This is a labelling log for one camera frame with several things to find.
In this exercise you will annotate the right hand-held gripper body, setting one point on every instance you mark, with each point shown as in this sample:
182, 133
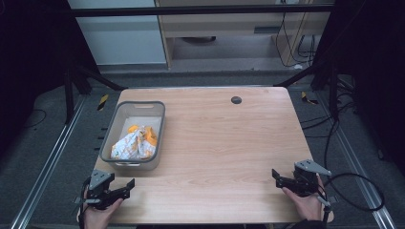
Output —
305, 183

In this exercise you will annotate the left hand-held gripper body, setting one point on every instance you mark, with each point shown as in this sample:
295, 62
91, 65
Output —
99, 194

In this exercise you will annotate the white and orange cloth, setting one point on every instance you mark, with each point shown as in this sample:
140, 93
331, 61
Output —
135, 144

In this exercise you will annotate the grey plastic basket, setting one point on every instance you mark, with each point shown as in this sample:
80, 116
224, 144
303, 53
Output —
125, 119

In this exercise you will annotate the person's left hand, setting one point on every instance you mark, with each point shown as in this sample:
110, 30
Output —
97, 218

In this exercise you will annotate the person's right hand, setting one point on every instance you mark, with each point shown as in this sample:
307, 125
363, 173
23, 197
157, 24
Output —
307, 208

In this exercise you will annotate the yellow and black tape strip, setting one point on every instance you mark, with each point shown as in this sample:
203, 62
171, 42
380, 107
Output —
306, 98
102, 102

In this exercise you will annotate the black metal stand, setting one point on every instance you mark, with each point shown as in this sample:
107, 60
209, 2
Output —
333, 95
68, 95

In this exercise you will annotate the round table grommet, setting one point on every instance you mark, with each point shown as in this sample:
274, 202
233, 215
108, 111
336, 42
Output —
236, 100

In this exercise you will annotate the dark curtain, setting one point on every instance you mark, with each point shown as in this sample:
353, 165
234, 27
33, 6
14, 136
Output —
375, 63
31, 63

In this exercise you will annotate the white cabinet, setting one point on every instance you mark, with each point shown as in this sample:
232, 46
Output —
121, 41

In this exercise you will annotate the black horizontal bar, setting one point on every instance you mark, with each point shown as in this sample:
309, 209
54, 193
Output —
191, 10

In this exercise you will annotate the aluminium floor rail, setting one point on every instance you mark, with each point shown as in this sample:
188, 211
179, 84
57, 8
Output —
359, 171
47, 165

